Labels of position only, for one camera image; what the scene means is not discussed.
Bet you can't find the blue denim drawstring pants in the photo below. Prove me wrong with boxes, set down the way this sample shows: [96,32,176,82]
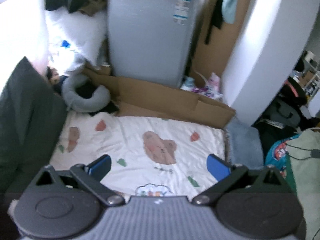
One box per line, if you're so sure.
[225,118,264,170]

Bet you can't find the cream bear print bedsheet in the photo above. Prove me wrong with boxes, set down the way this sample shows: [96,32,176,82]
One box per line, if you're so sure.
[50,111,226,199]

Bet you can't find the teal patterned bag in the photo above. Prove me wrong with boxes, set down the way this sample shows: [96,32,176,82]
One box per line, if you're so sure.
[265,134,299,178]

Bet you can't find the grey curved neck pillow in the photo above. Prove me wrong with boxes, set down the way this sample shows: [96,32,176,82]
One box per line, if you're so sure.
[61,74,111,113]

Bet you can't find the brown cardboard sheet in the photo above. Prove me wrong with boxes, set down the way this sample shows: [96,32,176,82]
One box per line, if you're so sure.
[84,0,251,128]

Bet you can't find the light green cloth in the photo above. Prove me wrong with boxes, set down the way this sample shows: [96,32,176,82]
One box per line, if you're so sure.
[286,127,319,239]

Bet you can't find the dark green pillow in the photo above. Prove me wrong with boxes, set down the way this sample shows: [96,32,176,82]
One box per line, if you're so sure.
[1,57,67,193]

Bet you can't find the blue cap detergent bottle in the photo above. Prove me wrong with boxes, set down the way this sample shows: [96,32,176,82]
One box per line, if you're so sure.
[181,77,196,92]

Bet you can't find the small teddy bear toy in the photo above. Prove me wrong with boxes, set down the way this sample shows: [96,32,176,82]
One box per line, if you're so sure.
[46,67,67,95]

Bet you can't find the white plastic wrapped pillow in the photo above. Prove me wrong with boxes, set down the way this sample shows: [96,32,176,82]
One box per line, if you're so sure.
[1,0,94,83]

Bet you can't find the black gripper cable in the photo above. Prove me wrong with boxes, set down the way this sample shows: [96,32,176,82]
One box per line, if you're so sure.
[285,142,320,160]

